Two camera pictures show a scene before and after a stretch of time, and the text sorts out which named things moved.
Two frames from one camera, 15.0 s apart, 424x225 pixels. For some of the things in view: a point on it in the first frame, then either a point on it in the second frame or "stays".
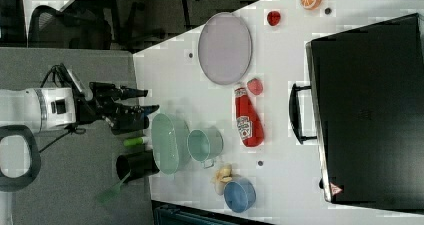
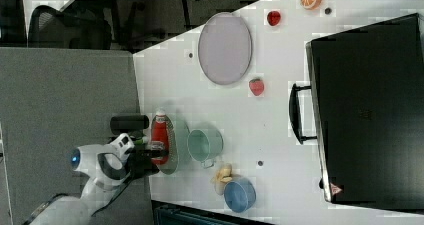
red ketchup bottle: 250,128 -> 160,137
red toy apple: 273,18 stays
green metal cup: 204,145 stays
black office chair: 78,29 stays
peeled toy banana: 222,176 stays
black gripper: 102,103 -> 139,162
